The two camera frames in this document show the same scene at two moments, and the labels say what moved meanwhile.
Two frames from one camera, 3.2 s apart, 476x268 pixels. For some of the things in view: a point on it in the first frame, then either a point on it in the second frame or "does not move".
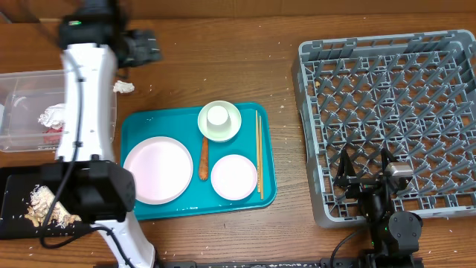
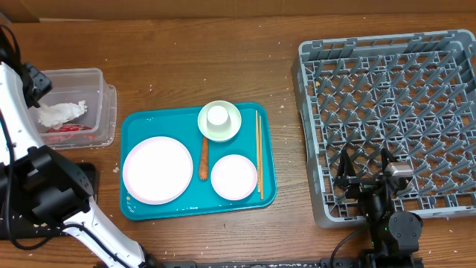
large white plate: x=162 y=170 does not move
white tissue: x=54 y=116 does not move
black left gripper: x=142 y=47 -> x=40 y=81
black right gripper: x=346 y=176 does not move
